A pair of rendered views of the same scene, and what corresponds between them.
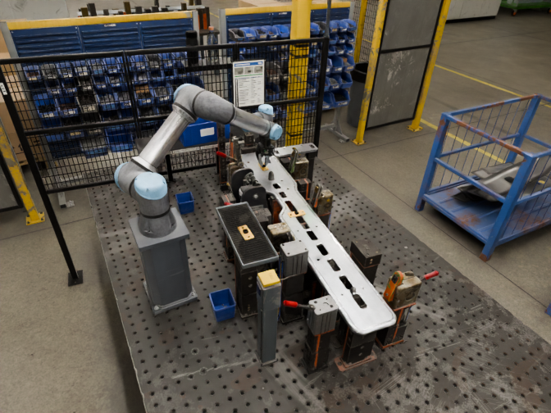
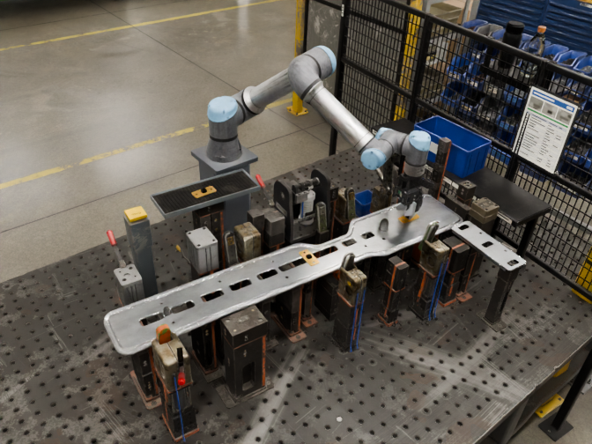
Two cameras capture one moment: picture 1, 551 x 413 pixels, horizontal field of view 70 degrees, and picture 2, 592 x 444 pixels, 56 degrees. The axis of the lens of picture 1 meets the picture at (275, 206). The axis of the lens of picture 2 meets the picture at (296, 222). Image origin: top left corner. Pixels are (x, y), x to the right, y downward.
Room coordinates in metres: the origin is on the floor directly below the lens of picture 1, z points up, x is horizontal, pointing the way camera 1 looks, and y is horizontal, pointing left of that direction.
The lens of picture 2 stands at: (1.20, -1.57, 2.28)
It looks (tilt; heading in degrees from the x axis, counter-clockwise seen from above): 37 degrees down; 79
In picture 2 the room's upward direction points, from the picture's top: 3 degrees clockwise
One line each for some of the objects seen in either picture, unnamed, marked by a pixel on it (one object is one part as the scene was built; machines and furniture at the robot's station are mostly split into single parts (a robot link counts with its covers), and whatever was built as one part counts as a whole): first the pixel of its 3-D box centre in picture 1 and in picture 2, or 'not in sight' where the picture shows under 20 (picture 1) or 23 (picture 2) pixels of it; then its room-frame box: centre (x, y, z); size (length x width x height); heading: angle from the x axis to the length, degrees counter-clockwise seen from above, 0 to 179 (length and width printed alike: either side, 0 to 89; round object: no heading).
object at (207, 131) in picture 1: (202, 127); (448, 145); (2.28, 0.47, 1.10); 0.30 x 0.17 x 0.13; 119
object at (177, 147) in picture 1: (210, 138); (452, 165); (2.29, 0.43, 1.02); 0.90 x 0.22 x 0.03; 113
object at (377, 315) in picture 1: (299, 216); (305, 262); (1.53, -0.12, 1.00); 1.38 x 0.22 x 0.02; 23
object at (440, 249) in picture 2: (298, 185); (427, 279); (2.00, -0.13, 0.87); 0.12 x 0.09 x 0.35; 113
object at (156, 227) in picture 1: (157, 216); (224, 143); (1.29, 0.49, 1.15); 0.15 x 0.15 x 0.10
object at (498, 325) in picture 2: (309, 167); (500, 293); (2.26, -0.21, 0.84); 0.11 x 0.06 x 0.29; 113
